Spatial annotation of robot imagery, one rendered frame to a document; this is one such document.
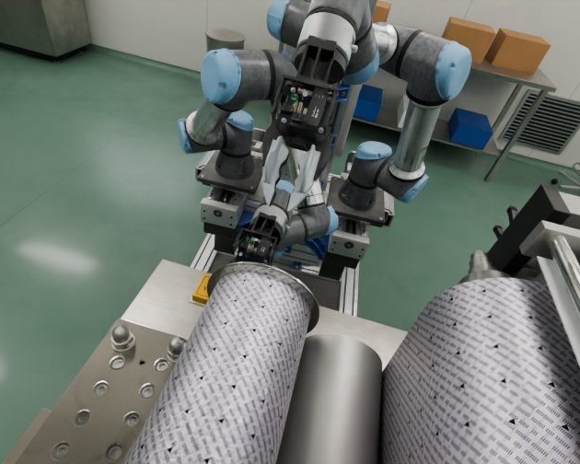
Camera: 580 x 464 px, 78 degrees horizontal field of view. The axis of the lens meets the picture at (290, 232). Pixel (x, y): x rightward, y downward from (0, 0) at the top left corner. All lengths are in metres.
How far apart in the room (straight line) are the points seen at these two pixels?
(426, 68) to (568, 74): 3.35
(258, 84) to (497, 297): 0.71
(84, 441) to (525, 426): 0.55
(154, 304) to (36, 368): 1.13
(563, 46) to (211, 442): 4.08
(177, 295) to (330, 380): 0.54
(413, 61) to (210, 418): 0.87
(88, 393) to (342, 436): 0.41
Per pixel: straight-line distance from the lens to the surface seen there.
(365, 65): 0.66
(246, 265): 0.41
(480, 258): 0.50
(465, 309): 0.37
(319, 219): 0.92
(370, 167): 1.28
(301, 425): 0.44
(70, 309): 2.09
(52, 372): 1.93
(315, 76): 0.50
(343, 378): 0.45
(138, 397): 0.66
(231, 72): 0.88
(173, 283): 0.93
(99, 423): 0.66
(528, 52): 3.61
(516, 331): 0.35
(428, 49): 0.99
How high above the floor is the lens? 1.63
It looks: 43 degrees down
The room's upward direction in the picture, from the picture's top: 12 degrees clockwise
